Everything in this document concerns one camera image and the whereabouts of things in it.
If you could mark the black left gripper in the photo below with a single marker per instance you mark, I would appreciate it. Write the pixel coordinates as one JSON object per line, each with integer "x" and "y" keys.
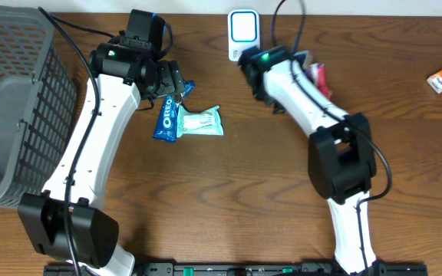
{"x": 176, "y": 79}

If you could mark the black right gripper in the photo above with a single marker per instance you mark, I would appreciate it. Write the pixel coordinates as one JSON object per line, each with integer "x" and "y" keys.
{"x": 249, "y": 56}

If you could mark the blue Oreo cookie pack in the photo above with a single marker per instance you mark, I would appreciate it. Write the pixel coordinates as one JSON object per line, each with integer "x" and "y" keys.
{"x": 166, "y": 127}

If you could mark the teal wet wipes pack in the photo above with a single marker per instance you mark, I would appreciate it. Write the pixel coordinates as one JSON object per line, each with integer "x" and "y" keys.
{"x": 207, "y": 122}

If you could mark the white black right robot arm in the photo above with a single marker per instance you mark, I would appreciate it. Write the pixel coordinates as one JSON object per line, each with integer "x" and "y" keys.
{"x": 341, "y": 153}

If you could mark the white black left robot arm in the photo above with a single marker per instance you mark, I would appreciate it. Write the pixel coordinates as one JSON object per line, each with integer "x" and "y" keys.
{"x": 66, "y": 220}

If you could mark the white barcode scanner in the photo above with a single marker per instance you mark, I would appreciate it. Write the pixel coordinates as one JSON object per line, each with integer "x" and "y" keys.
{"x": 243, "y": 32}

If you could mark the grey plastic mesh basket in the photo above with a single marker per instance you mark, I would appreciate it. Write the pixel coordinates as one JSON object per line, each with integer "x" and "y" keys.
{"x": 38, "y": 102}

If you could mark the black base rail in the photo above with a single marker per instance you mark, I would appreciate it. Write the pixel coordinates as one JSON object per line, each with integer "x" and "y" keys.
{"x": 379, "y": 268}

